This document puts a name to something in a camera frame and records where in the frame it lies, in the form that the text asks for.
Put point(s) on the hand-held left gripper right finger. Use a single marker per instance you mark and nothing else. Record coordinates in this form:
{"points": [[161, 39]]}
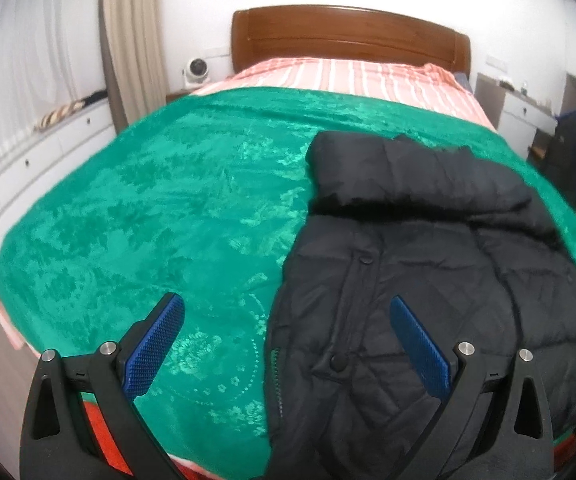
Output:
{"points": [[420, 350]]}

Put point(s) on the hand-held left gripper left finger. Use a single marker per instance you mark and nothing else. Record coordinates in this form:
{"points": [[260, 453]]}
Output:
{"points": [[155, 345]]}

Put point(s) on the black puffer jacket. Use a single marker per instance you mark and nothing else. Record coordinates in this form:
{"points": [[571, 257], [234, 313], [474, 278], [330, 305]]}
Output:
{"points": [[418, 260]]}

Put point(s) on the green plush blanket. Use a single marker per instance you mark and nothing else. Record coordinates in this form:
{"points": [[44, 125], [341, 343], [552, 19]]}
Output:
{"points": [[142, 235]]}

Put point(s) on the white low cabinet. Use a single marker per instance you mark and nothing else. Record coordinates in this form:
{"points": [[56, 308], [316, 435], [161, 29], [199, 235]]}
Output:
{"points": [[42, 160]]}

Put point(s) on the striped cushion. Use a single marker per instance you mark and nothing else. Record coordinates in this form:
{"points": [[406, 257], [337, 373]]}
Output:
{"points": [[60, 115]]}

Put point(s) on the wooden nightstand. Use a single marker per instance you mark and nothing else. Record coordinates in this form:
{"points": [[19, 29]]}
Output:
{"points": [[180, 95]]}

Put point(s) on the dark cloth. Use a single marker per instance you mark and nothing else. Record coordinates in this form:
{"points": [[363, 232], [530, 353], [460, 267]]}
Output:
{"points": [[93, 96]]}

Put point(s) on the white desk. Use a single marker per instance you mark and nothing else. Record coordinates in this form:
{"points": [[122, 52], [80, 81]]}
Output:
{"points": [[518, 110]]}

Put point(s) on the grey blue pillow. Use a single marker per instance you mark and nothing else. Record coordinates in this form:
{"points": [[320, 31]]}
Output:
{"points": [[463, 80]]}

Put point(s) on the pink striped bed sheet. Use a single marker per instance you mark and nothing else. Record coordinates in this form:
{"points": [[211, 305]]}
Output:
{"points": [[343, 80]]}

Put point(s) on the beige curtain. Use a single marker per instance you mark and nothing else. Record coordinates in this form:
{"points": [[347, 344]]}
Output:
{"points": [[135, 45]]}

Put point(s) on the white sheer curtain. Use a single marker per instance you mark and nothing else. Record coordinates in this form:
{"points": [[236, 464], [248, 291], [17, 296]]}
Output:
{"points": [[32, 60]]}

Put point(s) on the wooden headboard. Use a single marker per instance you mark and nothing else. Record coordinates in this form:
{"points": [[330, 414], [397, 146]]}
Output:
{"points": [[343, 30]]}

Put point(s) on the white round camera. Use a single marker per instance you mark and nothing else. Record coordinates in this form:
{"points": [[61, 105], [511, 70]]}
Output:
{"points": [[197, 67]]}

